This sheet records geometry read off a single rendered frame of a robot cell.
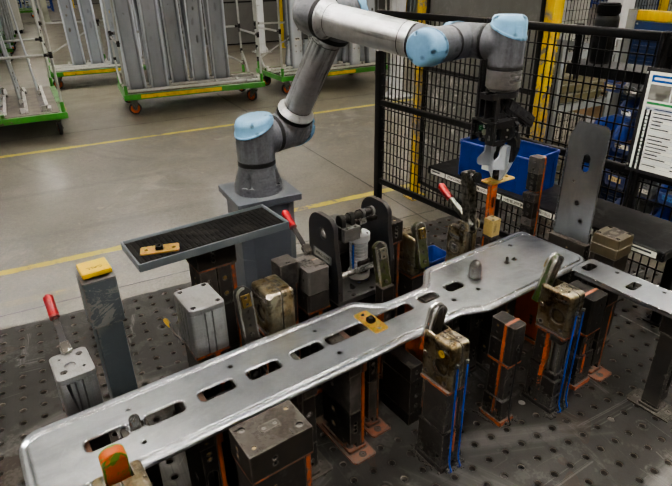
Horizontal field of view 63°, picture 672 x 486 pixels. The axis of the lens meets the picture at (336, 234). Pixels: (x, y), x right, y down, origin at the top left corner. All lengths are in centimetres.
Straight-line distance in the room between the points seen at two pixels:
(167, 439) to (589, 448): 96
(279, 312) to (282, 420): 32
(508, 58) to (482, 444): 88
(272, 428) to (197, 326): 30
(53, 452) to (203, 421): 25
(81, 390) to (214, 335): 27
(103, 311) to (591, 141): 129
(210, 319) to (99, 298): 25
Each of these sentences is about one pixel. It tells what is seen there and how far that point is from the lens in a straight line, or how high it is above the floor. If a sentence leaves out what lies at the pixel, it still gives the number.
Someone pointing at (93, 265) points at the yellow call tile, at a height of 116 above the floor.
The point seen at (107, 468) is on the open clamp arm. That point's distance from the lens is 91.
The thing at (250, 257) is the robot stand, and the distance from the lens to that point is 174.
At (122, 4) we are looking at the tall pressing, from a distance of 798.
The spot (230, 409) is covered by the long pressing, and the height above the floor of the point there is 100.
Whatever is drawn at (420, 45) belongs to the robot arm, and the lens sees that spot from 118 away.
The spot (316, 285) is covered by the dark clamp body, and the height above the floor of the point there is 104.
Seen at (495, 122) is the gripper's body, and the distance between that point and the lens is 129.
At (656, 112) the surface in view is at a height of 133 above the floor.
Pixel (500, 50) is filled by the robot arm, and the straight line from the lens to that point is 126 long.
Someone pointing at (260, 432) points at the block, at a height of 103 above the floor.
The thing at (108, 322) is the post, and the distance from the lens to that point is 131.
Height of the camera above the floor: 172
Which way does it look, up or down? 26 degrees down
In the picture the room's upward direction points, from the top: 1 degrees counter-clockwise
